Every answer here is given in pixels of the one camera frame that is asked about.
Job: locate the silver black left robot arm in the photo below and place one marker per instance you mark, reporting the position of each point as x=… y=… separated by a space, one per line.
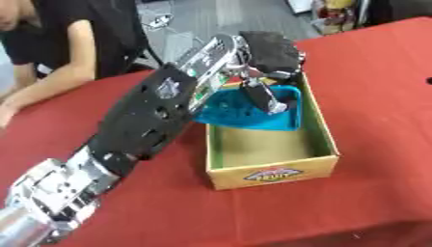
x=140 y=119

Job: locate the tan cardboard box green inside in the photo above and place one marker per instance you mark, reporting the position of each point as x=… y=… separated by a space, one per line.
x=270 y=151

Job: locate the blue plastic basket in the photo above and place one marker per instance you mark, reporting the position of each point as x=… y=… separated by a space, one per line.
x=236 y=112

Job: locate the red yellow object on floor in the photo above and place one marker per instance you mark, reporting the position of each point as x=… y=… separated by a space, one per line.
x=336 y=14

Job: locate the black chair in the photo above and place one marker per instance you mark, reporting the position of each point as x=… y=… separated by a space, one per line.
x=143 y=48

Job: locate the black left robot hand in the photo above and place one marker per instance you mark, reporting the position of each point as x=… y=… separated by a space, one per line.
x=270 y=54

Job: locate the person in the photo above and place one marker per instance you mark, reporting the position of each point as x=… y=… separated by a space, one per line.
x=50 y=48

